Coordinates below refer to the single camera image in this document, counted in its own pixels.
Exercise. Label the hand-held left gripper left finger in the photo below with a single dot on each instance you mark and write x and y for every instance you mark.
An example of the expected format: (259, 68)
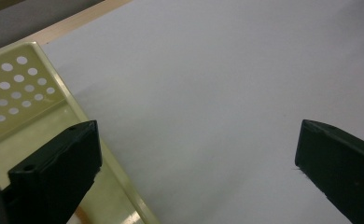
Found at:
(55, 174)

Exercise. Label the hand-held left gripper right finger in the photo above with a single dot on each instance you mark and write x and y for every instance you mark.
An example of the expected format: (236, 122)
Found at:
(342, 161)

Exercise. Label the pale green plastic basket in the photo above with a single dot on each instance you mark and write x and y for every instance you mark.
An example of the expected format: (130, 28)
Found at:
(30, 140)

